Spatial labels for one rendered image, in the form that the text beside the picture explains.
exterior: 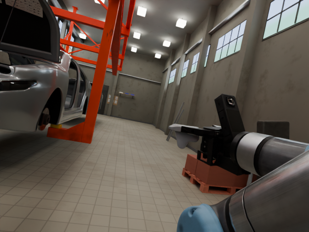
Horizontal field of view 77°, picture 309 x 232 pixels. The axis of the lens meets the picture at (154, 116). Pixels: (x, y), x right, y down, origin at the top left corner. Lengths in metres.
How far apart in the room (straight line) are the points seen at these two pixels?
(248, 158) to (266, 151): 0.04
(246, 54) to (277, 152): 5.82
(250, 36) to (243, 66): 0.86
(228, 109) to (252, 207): 0.27
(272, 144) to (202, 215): 0.18
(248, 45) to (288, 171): 6.06
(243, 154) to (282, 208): 0.20
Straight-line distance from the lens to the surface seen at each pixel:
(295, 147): 0.35
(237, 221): 0.23
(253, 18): 6.53
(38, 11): 3.13
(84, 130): 3.38
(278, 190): 0.20
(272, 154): 0.35
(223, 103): 0.45
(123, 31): 5.99
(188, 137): 0.49
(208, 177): 3.82
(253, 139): 0.39
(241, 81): 5.93
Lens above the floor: 1.25
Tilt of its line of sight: 1 degrees down
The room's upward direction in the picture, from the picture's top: 12 degrees clockwise
